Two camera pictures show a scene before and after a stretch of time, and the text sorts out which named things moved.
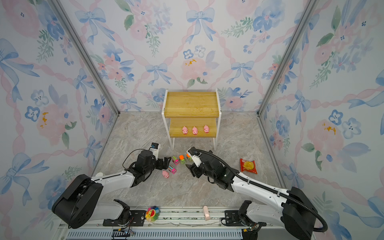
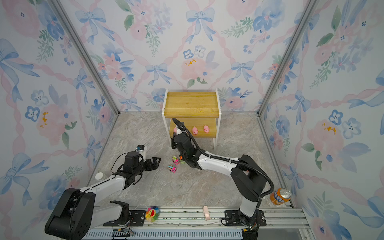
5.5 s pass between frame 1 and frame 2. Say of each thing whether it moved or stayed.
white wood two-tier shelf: stayed
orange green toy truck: stayed
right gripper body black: moved
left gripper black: moved
